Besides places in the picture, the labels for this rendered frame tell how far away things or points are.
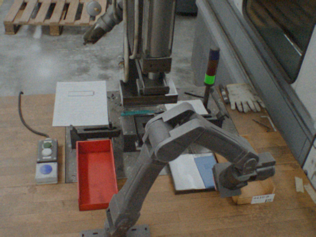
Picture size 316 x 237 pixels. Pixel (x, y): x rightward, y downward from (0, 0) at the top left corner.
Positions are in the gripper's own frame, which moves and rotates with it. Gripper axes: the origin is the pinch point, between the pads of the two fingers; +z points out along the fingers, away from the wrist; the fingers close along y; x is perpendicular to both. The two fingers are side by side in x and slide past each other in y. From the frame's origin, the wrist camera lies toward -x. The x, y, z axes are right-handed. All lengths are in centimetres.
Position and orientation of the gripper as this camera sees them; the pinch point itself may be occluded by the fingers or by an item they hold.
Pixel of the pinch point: (217, 185)
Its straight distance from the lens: 126.4
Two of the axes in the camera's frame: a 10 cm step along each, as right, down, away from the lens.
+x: -9.7, 0.9, -2.2
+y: -1.6, -9.3, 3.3
